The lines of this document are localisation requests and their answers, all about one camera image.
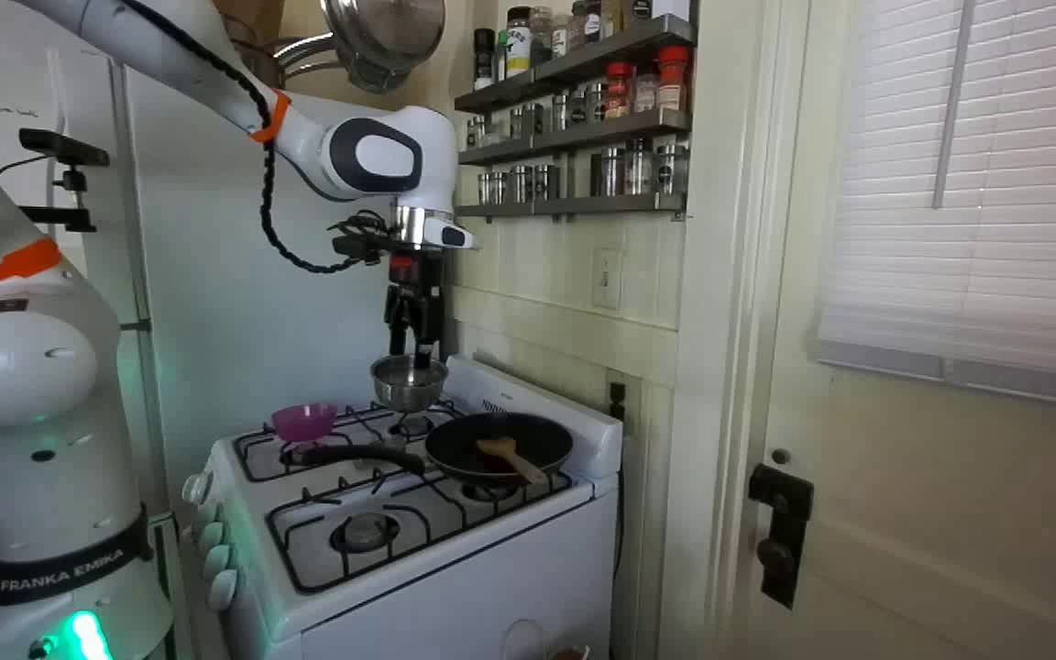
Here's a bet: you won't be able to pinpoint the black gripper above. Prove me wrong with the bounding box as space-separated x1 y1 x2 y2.
380 248 452 370

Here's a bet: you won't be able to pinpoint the white gas stove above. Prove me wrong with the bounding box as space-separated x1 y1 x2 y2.
176 350 628 660

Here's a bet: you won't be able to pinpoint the metal three-tier spice rack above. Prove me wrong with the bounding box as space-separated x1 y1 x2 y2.
452 9 698 227

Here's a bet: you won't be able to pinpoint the small steel saucepan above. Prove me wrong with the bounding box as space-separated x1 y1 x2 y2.
365 350 452 419

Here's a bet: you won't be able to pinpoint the black frying pan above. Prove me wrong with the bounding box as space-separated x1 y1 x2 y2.
287 410 579 489

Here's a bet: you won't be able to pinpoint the wooden spatula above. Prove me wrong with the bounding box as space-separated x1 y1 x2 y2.
472 434 555 492

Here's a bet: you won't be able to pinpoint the pink plastic bowl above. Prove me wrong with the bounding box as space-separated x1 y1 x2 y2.
269 401 347 452

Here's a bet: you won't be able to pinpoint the white refrigerator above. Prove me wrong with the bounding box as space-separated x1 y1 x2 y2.
109 50 447 492

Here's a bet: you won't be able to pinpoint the dark glass bottle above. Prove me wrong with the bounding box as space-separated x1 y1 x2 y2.
468 24 499 93

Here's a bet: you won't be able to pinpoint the hanging steel pot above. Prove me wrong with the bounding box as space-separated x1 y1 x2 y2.
315 0 452 99
269 28 342 84

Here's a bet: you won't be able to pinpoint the large black lid jar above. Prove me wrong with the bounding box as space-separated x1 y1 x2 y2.
499 3 540 84

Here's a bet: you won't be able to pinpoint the red lid spice jar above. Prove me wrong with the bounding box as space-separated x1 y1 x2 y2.
655 42 693 126
600 60 638 126

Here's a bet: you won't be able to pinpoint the tall spice jar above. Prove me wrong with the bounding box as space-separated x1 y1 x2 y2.
572 0 609 50

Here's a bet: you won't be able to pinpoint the black door lock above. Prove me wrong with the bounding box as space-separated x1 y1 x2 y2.
744 448 816 612

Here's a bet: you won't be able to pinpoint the cream panel door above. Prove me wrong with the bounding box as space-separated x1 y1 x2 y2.
722 0 1056 660

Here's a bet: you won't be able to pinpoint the white blind wand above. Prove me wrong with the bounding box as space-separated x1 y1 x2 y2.
931 0 983 212

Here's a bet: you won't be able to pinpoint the white window blinds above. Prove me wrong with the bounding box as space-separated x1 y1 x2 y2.
812 0 1056 419

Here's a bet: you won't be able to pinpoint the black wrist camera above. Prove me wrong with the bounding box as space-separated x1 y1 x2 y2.
330 210 392 269

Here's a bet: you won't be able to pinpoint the black braided cable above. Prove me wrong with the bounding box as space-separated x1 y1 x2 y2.
254 104 365 280

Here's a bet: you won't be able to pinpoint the black camera on stand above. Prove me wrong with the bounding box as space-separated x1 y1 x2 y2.
16 126 115 233

